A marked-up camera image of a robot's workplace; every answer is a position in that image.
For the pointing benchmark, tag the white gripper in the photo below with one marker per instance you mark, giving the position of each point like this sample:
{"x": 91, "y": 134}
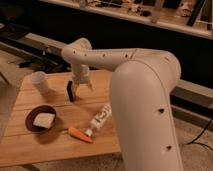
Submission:
{"x": 80, "y": 75}

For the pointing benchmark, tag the black eraser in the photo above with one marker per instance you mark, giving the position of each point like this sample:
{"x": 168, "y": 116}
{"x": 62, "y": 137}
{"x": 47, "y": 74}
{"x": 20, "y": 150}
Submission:
{"x": 69, "y": 91}

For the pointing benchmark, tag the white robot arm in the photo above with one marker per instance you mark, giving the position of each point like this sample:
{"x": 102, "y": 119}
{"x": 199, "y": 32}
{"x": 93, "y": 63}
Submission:
{"x": 140, "y": 87}

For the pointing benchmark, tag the white squeeze bottle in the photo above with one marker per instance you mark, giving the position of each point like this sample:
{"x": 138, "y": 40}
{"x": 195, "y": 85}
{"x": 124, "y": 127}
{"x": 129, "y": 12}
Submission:
{"x": 99, "y": 119}

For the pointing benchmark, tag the orange carrot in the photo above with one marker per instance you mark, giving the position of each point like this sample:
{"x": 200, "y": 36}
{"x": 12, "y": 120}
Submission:
{"x": 79, "y": 135}

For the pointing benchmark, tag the dark brown bowl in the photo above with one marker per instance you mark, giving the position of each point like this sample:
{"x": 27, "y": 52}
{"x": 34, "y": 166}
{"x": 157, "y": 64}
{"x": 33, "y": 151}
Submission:
{"x": 32, "y": 114}

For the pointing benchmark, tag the white sponge block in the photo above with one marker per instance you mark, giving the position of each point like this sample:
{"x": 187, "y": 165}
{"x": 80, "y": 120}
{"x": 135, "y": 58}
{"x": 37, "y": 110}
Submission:
{"x": 44, "y": 120}

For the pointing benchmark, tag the wooden table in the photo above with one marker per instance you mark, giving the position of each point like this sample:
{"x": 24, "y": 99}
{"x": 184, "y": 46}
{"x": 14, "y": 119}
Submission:
{"x": 20, "y": 146}

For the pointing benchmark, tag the long wooden shelf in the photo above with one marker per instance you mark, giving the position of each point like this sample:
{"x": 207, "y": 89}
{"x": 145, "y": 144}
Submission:
{"x": 148, "y": 15}

